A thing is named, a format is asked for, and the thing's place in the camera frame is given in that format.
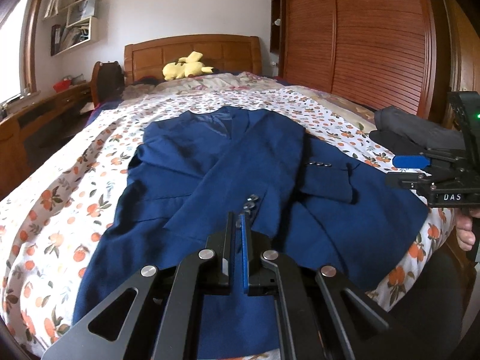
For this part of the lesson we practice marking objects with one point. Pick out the wooden bed headboard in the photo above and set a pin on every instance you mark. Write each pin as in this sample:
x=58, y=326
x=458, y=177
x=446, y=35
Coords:
x=150, y=56

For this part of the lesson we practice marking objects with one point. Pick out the navy blue suit jacket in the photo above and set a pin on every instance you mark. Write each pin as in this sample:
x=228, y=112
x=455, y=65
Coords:
x=210, y=150

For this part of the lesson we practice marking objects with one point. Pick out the long wooden desk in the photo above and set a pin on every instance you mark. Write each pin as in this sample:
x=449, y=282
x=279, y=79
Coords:
x=22, y=131

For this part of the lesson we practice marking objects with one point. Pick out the red bowl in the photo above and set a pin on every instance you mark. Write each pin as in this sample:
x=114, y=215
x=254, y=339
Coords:
x=62, y=85

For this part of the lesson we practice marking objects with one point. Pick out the person's right hand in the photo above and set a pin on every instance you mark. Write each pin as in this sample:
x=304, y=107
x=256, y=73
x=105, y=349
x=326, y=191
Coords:
x=465, y=232

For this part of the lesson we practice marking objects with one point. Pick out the black folded garment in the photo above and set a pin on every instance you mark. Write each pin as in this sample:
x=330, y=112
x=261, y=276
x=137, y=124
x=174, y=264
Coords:
x=393, y=142

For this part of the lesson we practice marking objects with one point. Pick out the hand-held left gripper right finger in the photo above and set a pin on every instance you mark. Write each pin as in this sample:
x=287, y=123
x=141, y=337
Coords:
x=244, y=255

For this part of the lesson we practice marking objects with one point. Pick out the wooden door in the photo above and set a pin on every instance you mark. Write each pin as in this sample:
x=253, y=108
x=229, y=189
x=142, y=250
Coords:
x=467, y=45

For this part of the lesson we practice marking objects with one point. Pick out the bed with orange-print sheet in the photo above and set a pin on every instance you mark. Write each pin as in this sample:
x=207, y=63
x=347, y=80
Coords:
x=67, y=195

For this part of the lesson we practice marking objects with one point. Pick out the white wall shelf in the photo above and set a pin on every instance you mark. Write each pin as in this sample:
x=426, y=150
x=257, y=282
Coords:
x=80, y=18

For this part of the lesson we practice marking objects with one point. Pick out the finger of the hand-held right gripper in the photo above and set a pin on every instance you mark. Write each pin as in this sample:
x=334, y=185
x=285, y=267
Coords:
x=408, y=180
x=410, y=161

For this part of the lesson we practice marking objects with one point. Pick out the dark grey folded garment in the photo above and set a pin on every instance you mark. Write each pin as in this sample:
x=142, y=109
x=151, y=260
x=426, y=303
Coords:
x=420, y=127

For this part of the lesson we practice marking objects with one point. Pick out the yellow plush toy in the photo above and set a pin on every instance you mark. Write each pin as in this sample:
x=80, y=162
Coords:
x=183, y=68

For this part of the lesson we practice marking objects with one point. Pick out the wood framed window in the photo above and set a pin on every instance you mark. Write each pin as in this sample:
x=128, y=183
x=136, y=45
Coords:
x=18, y=56

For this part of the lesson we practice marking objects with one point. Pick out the wooden slatted wardrobe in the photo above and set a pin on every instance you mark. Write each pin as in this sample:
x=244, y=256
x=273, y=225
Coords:
x=356, y=37

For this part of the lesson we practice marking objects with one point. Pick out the pale floral quilt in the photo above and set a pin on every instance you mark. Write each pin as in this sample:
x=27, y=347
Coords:
x=225, y=82

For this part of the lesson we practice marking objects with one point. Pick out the person's dark trousers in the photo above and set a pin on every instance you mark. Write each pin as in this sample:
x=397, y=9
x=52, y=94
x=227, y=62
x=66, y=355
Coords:
x=427, y=307

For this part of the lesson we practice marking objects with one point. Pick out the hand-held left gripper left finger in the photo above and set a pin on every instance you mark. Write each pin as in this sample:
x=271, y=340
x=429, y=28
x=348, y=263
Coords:
x=223, y=247

